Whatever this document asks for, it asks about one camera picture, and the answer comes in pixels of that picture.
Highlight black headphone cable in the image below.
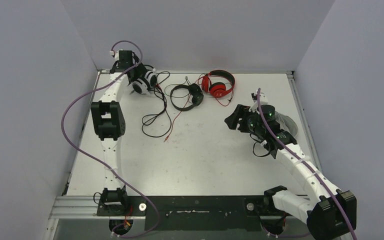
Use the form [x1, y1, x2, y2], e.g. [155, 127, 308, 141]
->
[141, 71, 175, 139]

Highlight grey white headphones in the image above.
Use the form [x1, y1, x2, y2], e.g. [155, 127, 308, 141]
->
[274, 111, 299, 139]

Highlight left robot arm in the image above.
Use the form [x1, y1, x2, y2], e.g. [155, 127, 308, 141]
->
[90, 49, 139, 217]

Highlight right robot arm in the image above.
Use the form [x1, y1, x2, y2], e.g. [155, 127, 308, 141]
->
[224, 92, 357, 240]

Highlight red headphones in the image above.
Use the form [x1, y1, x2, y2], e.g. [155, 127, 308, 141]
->
[200, 69, 236, 99]

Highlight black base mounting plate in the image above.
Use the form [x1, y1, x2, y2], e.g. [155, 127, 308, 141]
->
[109, 195, 287, 232]

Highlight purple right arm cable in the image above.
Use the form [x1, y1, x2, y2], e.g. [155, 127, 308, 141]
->
[256, 87, 359, 240]

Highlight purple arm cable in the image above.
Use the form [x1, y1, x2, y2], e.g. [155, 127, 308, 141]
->
[256, 87, 359, 240]
[61, 40, 161, 239]

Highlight red headphone cable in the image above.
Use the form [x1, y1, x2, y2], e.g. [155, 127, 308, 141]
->
[163, 74, 235, 143]

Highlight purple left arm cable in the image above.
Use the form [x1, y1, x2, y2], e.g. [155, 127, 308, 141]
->
[61, 40, 161, 239]

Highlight aluminium frame rail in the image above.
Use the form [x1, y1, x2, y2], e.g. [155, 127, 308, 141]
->
[47, 70, 349, 240]

